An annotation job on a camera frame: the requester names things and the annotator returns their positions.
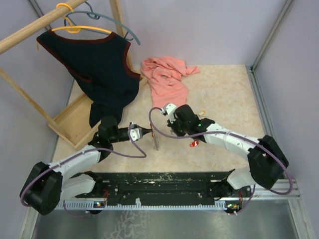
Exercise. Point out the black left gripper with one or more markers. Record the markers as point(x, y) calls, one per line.
point(145, 131)

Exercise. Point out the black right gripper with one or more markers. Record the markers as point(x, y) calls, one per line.
point(173, 125)

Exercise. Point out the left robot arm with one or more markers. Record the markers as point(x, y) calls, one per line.
point(50, 184)

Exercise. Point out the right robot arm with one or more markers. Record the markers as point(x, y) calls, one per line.
point(266, 161)

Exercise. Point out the red key tag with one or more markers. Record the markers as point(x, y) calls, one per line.
point(194, 143)

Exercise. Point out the pink cloth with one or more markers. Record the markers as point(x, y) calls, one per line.
point(164, 76)

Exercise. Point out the wooden clothes rack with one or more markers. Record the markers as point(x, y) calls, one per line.
point(39, 100)

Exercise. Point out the dark navy vest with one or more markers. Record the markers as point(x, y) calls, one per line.
point(100, 69)

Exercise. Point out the yellow clothes hanger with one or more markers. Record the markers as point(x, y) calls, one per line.
point(72, 28)

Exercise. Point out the grey-blue clothes hanger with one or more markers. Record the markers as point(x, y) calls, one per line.
point(116, 19)

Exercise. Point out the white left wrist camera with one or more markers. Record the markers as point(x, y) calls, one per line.
point(133, 128)

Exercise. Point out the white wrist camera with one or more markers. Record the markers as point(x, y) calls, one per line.
point(168, 110)
point(133, 128)

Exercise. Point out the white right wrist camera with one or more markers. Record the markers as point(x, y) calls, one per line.
point(168, 110)

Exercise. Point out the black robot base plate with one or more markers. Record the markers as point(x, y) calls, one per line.
point(165, 188)

